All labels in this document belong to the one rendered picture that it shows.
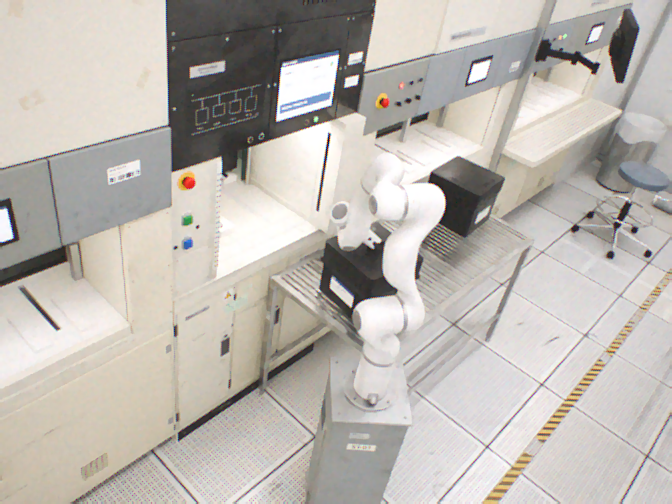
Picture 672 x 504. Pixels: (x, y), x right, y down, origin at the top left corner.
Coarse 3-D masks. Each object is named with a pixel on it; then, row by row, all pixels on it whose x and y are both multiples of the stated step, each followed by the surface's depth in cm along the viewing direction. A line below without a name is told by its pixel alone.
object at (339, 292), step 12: (324, 264) 238; (324, 276) 240; (336, 276) 234; (324, 288) 243; (336, 288) 236; (348, 288) 230; (336, 300) 239; (348, 300) 232; (360, 300) 226; (348, 312) 235
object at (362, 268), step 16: (336, 240) 233; (384, 240) 237; (336, 256) 229; (352, 256) 226; (368, 256) 227; (336, 272) 232; (352, 272) 224; (368, 272) 220; (416, 272) 234; (352, 288) 226; (368, 288) 219; (384, 288) 225
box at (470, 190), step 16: (464, 160) 305; (432, 176) 290; (448, 176) 289; (464, 176) 291; (480, 176) 294; (496, 176) 297; (448, 192) 288; (464, 192) 282; (480, 192) 281; (496, 192) 296; (448, 208) 293; (464, 208) 287; (480, 208) 290; (448, 224) 297; (464, 224) 290; (480, 224) 304
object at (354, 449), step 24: (336, 360) 216; (336, 384) 207; (336, 408) 199; (360, 408) 201; (408, 408) 204; (336, 432) 201; (360, 432) 201; (384, 432) 202; (312, 456) 248; (336, 456) 210; (360, 456) 210; (384, 456) 211; (312, 480) 233; (336, 480) 219; (360, 480) 220; (384, 480) 220
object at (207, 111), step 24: (336, 48) 208; (336, 72) 215; (192, 96) 172; (216, 96) 179; (240, 96) 186; (264, 96) 194; (192, 120) 177; (216, 120) 184; (240, 120) 191; (288, 360) 305; (216, 408) 275
